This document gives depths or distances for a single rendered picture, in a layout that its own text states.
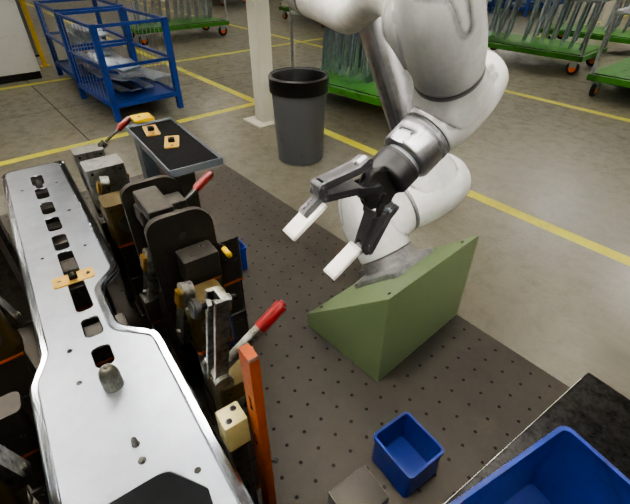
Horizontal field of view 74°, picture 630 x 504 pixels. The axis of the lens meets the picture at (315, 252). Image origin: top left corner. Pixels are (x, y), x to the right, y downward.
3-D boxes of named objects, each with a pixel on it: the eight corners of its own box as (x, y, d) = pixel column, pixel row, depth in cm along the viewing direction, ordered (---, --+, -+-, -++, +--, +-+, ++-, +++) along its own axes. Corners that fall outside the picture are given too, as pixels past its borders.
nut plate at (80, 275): (54, 290, 90) (52, 286, 89) (51, 280, 92) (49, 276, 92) (96, 275, 94) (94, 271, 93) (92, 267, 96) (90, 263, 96)
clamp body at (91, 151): (103, 240, 158) (69, 148, 136) (135, 230, 163) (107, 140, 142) (108, 249, 153) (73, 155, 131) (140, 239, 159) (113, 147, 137)
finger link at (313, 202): (331, 194, 61) (322, 181, 59) (307, 219, 61) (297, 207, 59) (325, 189, 62) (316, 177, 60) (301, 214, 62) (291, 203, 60)
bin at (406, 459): (368, 457, 91) (371, 435, 86) (401, 432, 96) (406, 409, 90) (404, 502, 84) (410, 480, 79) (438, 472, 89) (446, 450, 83)
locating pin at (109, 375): (104, 388, 72) (92, 364, 68) (123, 379, 73) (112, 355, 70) (109, 402, 70) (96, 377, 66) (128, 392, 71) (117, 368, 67)
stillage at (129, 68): (81, 98, 531) (53, 12, 474) (142, 86, 573) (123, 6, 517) (117, 123, 459) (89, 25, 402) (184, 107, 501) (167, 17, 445)
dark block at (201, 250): (207, 384, 106) (174, 250, 81) (232, 371, 109) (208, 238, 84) (215, 398, 103) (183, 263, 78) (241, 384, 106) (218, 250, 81)
